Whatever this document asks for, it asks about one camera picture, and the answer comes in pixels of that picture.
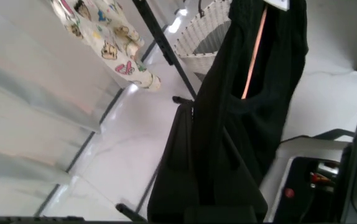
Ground black garment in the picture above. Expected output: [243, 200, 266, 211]
[192, 0, 309, 206]

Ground pink clothes hanger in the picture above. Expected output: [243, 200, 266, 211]
[241, 5, 269, 100]

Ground white curtain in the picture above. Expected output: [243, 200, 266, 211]
[0, 0, 185, 216]

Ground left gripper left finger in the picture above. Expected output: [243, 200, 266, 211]
[147, 104, 202, 222]

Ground cream printed garment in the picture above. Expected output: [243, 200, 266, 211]
[50, 0, 162, 92]

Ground black clothes rack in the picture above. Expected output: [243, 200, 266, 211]
[115, 0, 198, 222]

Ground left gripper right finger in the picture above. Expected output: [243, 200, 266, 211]
[202, 130, 269, 222]

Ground white laundry basket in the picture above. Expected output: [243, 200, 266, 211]
[173, 0, 233, 83]

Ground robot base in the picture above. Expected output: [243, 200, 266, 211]
[259, 70, 357, 223]

